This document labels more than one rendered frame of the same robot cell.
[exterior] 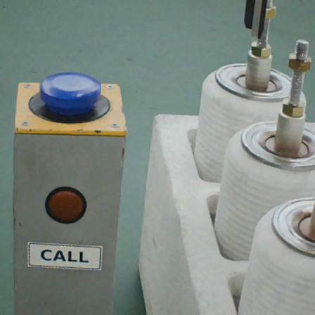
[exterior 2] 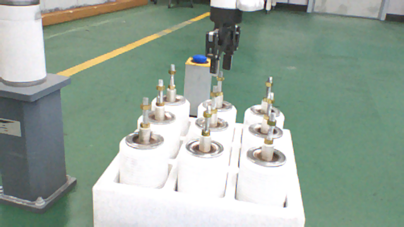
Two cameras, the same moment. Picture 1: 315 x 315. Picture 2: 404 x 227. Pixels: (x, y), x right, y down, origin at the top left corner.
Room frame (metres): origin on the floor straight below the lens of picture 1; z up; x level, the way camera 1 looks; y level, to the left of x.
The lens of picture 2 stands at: (0.83, -0.96, 0.59)
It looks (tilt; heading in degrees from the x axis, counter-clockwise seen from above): 22 degrees down; 106
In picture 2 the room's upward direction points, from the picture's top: 5 degrees clockwise
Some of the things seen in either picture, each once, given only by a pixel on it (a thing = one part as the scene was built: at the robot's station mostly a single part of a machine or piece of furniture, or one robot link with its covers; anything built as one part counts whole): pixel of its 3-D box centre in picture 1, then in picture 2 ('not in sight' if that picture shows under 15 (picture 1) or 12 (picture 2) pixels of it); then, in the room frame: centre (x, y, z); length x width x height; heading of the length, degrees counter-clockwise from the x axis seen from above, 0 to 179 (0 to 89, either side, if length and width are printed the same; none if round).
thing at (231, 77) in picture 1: (256, 83); (264, 111); (0.74, -0.08, 0.25); 0.08 x 0.08 x 0.01
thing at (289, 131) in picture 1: (289, 131); (218, 101); (0.63, -0.10, 0.26); 0.02 x 0.02 x 0.03
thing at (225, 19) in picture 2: not in sight; (225, 24); (0.63, -0.10, 0.45); 0.08 x 0.08 x 0.09
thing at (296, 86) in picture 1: (296, 86); (219, 86); (0.63, -0.10, 0.30); 0.01 x 0.01 x 0.08; 54
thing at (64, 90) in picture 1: (69, 97); (199, 59); (0.53, 0.06, 0.32); 0.04 x 0.04 x 0.02
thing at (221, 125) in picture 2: not in sight; (211, 124); (0.65, -0.22, 0.25); 0.08 x 0.08 x 0.01
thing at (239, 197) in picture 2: not in sight; (259, 197); (0.78, -0.31, 0.16); 0.10 x 0.10 x 0.18
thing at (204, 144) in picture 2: not in sight; (204, 142); (0.66, -0.33, 0.26); 0.02 x 0.02 x 0.03
